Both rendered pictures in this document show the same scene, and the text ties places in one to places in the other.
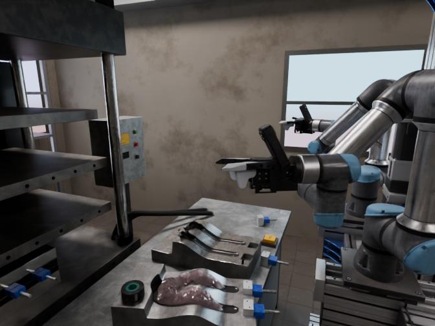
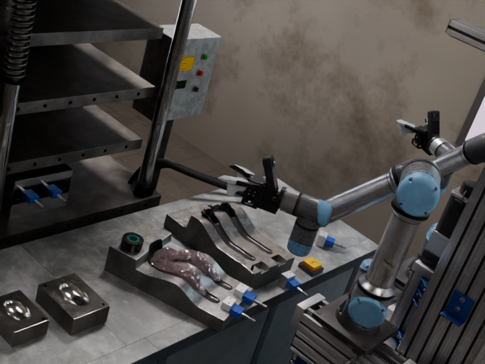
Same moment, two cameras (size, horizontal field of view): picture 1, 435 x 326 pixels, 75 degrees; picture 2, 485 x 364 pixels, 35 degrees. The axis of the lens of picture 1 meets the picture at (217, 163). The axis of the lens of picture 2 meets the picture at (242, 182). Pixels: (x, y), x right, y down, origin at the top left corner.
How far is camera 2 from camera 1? 1.72 m
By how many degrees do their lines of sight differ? 17
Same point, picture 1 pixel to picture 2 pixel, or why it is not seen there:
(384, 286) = (341, 331)
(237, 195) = not seen: hidden behind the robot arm
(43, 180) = (84, 100)
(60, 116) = (122, 35)
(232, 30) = not seen: outside the picture
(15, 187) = (61, 102)
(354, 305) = (320, 341)
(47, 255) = (63, 175)
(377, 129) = (377, 193)
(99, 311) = (96, 248)
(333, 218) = (296, 247)
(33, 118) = (97, 35)
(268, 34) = not seen: outside the picture
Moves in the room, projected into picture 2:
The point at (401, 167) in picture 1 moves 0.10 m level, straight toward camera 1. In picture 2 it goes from (437, 240) to (418, 243)
